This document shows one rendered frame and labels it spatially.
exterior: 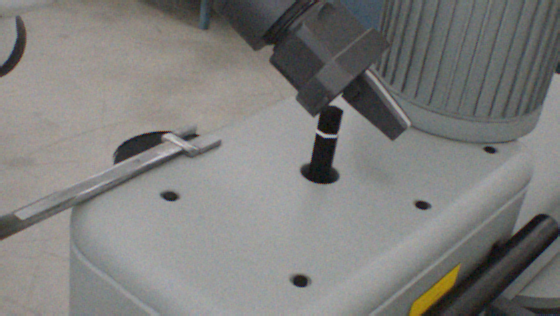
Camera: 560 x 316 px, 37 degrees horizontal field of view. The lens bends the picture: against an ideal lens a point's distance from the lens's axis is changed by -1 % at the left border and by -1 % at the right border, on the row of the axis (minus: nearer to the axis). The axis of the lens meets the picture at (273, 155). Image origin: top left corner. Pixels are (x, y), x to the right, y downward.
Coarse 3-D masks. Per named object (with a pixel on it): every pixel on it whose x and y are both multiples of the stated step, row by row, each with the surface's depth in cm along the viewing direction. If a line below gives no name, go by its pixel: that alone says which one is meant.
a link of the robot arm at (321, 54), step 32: (256, 0) 68; (288, 0) 68; (320, 0) 70; (256, 32) 70; (288, 32) 70; (320, 32) 69; (352, 32) 72; (288, 64) 70; (320, 64) 68; (352, 64) 68; (320, 96) 67
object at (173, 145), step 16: (192, 128) 80; (160, 144) 77; (176, 144) 77; (208, 144) 78; (128, 160) 74; (144, 160) 74; (160, 160) 75; (96, 176) 71; (112, 176) 71; (128, 176) 72; (64, 192) 68; (80, 192) 69; (96, 192) 70; (32, 208) 66; (48, 208) 66; (64, 208) 67; (0, 224) 64; (16, 224) 64; (32, 224) 65; (0, 240) 63
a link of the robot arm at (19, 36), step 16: (0, 0) 75; (16, 0) 75; (32, 0) 76; (48, 0) 76; (0, 16) 78; (16, 16) 79; (0, 32) 79; (16, 32) 82; (0, 48) 80; (16, 48) 82; (0, 64) 81
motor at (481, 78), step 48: (384, 0) 91; (432, 0) 82; (480, 0) 80; (528, 0) 79; (432, 48) 84; (480, 48) 82; (528, 48) 82; (432, 96) 86; (480, 96) 84; (528, 96) 87
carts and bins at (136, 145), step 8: (136, 136) 322; (144, 136) 324; (152, 136) 326; (160, 136) 328; (192, 136) 330; (128, 144) 319; (136, 144) 323; (144, 144) 326; (152, 144) 328; (120, 152) 315; (128, 152) 321; (136, 152) 325; (112, 160) 306; (120, 160) 317
